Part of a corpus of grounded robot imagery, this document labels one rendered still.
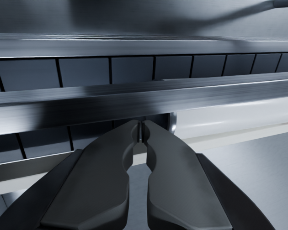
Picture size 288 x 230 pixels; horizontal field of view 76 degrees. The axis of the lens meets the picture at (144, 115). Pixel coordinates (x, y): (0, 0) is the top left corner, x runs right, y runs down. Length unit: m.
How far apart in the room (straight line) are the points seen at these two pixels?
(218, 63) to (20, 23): 0.18
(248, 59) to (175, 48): 0.09
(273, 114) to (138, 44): 0.13
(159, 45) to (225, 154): 0.26
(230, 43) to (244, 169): 0.30
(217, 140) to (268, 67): 0.11
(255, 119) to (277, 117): 0.03
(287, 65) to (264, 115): 0.10
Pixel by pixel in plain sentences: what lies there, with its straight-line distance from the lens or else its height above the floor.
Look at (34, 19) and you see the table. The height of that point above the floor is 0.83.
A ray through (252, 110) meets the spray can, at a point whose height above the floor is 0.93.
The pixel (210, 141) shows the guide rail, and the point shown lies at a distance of 0.19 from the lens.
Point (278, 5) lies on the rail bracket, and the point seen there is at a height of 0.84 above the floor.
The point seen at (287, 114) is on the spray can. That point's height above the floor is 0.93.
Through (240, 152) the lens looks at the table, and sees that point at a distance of 0.40.
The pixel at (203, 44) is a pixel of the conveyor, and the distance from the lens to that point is 0.19.
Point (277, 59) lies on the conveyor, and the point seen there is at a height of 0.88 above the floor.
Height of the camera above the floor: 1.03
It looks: 56 degrees down
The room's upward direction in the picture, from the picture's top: 143 degrees clockwise
